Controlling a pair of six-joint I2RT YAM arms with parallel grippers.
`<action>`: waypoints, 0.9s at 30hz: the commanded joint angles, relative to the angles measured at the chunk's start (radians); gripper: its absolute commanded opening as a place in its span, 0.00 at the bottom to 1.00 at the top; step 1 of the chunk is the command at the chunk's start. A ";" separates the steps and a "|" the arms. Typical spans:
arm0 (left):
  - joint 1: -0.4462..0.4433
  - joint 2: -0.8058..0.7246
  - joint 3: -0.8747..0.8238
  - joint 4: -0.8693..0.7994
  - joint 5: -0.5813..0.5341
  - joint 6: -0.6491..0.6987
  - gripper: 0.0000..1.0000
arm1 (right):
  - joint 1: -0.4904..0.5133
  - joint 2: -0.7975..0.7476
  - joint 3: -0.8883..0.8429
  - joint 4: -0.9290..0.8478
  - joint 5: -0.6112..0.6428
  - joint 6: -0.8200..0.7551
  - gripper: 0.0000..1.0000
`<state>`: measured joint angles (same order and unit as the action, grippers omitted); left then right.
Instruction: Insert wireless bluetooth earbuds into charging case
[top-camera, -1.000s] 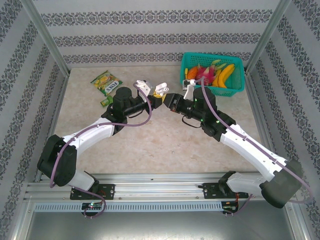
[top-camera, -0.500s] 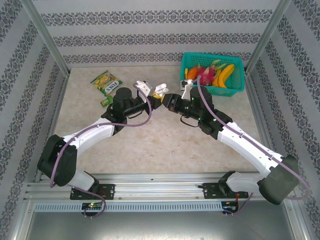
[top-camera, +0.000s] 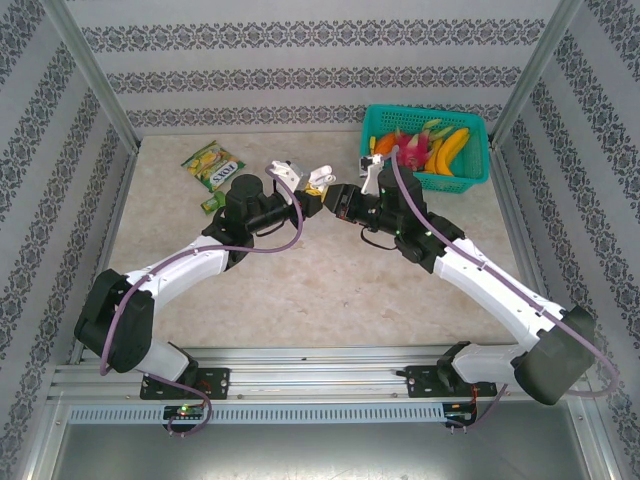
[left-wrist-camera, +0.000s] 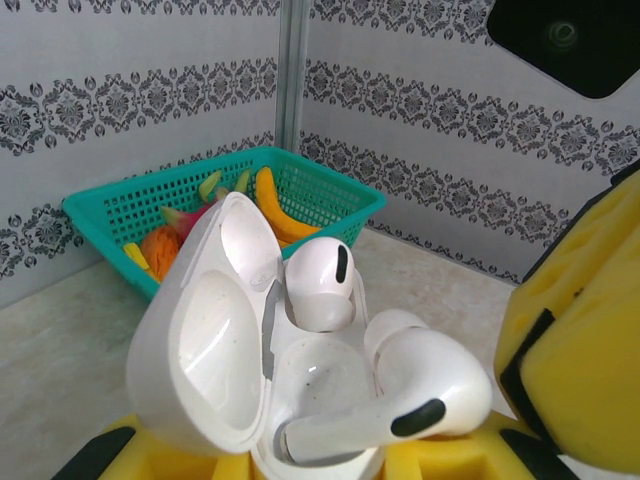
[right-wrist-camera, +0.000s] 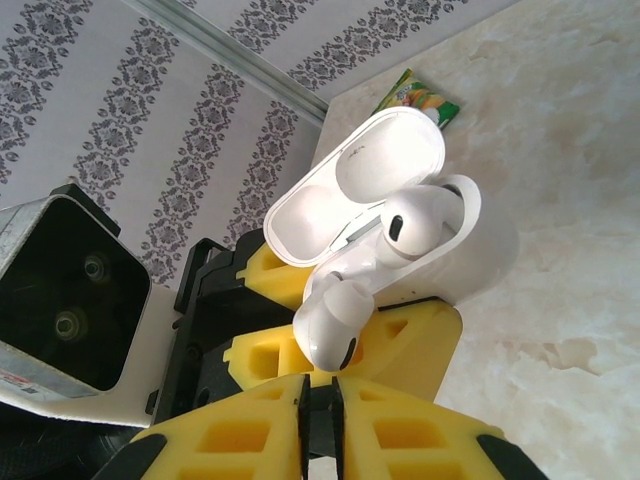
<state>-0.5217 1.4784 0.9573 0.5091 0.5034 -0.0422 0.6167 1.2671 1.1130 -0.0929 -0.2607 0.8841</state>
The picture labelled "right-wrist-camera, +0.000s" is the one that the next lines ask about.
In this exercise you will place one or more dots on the white earbud charging case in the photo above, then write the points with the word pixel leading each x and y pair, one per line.
pixel 380 155

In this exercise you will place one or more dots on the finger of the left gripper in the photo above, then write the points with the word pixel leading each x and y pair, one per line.
pixel 277 282
pixel 410 340

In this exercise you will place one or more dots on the green snack bag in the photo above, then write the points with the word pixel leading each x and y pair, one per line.
pixel 420 97

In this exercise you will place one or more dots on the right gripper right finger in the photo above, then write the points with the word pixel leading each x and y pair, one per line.
pixel 415 440

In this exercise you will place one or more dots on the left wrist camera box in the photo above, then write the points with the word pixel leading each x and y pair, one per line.
pixel 65 300

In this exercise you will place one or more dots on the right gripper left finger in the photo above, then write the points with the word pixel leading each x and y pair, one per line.
pixel 225 440

